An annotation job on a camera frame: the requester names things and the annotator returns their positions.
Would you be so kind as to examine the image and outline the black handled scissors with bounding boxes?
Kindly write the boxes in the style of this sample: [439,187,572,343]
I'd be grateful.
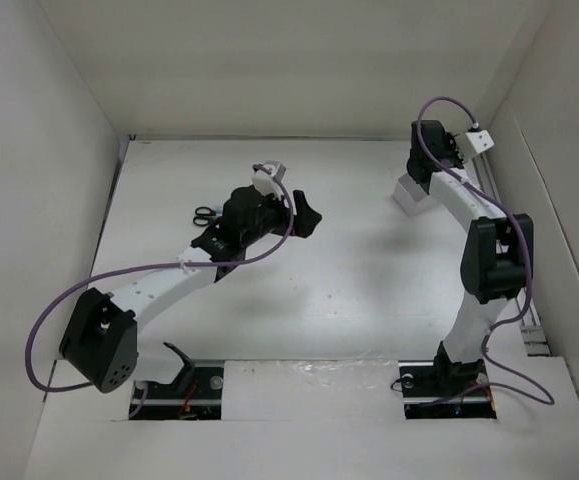
[192,206,222,227]

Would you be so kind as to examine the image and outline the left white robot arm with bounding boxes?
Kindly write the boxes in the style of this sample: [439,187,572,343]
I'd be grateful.
[59,186,322,397]

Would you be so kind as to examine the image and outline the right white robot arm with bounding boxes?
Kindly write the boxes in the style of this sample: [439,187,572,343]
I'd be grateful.
[407,120,533,397]

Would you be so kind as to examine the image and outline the white three-compartment container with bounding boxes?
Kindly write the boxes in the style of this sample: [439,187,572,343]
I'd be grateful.
[392,173,437,217]

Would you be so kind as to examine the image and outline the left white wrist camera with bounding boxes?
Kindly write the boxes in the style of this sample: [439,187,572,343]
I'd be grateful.
[251,161,286,199]

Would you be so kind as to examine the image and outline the aluminium side rail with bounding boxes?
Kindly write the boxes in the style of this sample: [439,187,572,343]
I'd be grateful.
[469,151,552,357]

